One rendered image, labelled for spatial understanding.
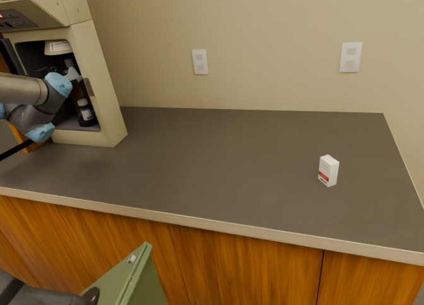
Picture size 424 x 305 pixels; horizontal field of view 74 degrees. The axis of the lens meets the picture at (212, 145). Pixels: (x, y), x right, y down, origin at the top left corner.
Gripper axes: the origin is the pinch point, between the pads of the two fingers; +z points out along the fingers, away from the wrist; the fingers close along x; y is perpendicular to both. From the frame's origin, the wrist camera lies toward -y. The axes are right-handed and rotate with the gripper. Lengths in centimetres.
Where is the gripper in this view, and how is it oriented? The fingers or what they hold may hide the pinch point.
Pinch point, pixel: (74, 77)
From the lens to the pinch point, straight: 126.6
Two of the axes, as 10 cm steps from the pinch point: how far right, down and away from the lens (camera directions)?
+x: -9.5, -0.7, 3.2
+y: -1.1, -8.5, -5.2
